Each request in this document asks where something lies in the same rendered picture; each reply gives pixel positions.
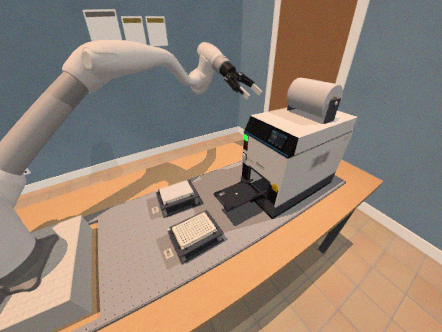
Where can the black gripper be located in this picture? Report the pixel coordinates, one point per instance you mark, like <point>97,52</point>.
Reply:
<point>228,69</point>

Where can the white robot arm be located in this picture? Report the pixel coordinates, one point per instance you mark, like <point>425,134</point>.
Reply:
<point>22,256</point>

